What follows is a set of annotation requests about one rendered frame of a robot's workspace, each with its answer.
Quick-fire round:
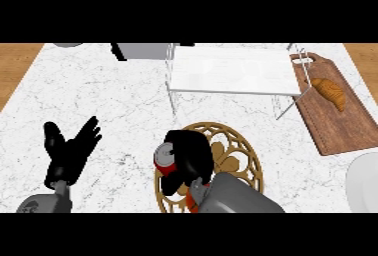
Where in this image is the white tiered wire shelf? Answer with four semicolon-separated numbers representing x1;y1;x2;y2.
164;43;316;121

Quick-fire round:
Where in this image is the brown wooden cutting board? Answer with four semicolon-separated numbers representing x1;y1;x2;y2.
288;52;378;157

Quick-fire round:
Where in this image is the round golden openwork placemat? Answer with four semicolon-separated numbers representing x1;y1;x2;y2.
154;121;265;214

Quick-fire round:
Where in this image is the red can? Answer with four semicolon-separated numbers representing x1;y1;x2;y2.
153;141;187;178

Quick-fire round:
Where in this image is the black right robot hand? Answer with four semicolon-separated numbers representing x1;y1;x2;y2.
160;129;216;197

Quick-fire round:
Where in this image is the white plate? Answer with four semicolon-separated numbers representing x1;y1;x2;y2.
346;152;378;214

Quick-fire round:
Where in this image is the golden brown croissant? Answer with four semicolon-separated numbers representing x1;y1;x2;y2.
309;77;347;113

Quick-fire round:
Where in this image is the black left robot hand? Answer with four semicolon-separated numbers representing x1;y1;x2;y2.
42;115;105;191

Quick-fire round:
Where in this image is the grey box appliance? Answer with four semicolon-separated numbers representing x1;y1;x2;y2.
110;43;181;62

